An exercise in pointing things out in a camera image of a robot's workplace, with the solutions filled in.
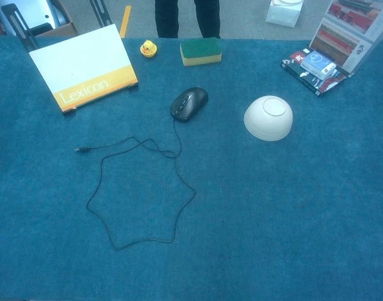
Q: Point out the black computer mouse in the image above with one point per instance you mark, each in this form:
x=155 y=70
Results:
x=190 y=102

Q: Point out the white upturned bowl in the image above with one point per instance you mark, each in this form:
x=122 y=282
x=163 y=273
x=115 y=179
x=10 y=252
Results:
x=267 y=122

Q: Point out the blue table cloth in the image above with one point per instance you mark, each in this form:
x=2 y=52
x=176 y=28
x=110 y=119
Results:
x=273 y=203

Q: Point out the green and yellow sponge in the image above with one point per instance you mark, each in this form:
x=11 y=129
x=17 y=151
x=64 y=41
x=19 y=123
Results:
x=200 y=50

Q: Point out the yellow rubber duck toy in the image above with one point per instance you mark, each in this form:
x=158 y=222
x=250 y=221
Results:
x=148 y=48

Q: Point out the person in dark trousers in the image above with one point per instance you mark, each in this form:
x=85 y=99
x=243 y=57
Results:
x=168 y=19

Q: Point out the white and yellow Lexicon book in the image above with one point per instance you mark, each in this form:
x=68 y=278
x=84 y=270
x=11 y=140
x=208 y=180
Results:
x=78 y=59

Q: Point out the black patterned book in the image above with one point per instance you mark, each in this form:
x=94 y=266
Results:
x=323 y=84

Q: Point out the small blue and white box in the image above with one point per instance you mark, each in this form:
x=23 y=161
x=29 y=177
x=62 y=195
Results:
x=317 y=62

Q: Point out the white paper bag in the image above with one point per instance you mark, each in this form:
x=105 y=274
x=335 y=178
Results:
x=282 y=15

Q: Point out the brown cardboard box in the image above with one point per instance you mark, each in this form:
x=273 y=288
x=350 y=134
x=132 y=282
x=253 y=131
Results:
x=61 y=31

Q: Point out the grey plastic shell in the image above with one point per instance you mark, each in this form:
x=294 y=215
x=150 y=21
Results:
x=37 y=12

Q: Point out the black metal book stand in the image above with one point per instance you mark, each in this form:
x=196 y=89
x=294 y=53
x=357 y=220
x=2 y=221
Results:
x=17 y=28

